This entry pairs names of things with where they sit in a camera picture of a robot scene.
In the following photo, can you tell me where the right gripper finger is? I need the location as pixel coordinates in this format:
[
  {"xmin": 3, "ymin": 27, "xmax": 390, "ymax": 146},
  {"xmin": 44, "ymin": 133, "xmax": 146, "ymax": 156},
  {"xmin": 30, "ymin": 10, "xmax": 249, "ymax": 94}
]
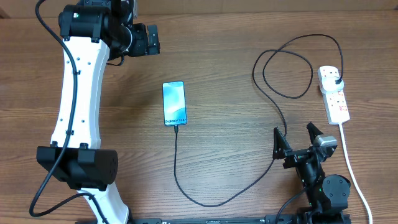
[
  {"xmin": 307, "ymin": 122, "xmax": 323, "ymax": 146},
  {"xmin": 272, "ymin": 127, "xmax": 292, "ymax": 159}
]

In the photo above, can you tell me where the Galaxy S24 smartphone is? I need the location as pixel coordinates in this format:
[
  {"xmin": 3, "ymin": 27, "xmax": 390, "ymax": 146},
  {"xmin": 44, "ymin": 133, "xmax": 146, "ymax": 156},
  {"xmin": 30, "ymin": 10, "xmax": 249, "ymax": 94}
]
[{"xmin": 162, "ymin": 81, "xmax": 187, "ymax": 126}]

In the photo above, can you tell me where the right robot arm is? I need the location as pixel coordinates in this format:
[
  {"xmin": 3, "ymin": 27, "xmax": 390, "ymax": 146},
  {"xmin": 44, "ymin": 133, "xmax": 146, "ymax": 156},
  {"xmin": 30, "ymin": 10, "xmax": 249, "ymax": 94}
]
[{"xmin": 266, "ymin": 123, "xmax": 351, "ymax": 223}]

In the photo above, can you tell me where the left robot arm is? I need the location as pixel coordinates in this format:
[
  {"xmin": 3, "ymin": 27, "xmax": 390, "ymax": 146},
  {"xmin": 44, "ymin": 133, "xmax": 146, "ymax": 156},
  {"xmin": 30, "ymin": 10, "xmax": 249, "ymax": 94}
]
[{"xmin": 36, "ymin": 0, "xmax": 160, "ymax": 223}]

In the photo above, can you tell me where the white charger plug adapter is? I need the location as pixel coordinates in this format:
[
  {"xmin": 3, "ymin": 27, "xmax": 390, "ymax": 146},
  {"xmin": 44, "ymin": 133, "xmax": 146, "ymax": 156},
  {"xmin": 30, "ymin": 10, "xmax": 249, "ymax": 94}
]
[{"xmin": 320, "ymin": 77, "xmax": 345, "ymax": 94}]

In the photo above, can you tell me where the white power strip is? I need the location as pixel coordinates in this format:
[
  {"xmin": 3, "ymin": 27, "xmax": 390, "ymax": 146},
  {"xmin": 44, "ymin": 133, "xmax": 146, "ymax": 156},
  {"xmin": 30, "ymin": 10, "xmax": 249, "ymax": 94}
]
[{"xmin": 318, "ymin": 65, "xmax": 350, "ymax": 125}]

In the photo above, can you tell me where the white power strip cord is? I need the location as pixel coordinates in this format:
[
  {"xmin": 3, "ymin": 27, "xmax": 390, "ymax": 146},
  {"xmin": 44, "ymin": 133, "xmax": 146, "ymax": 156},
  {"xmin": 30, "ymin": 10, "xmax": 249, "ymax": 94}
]
[{"xmin": 338, "ymin": 123, "xmax": 374, "ymax": 224}]

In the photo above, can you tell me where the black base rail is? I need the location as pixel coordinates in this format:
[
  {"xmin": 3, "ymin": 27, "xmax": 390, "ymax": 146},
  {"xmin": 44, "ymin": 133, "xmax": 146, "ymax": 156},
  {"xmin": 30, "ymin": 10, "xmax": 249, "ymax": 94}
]
[{"xmin": 74, "ymin": 213, "xmax": 352, "ymax": 224}]

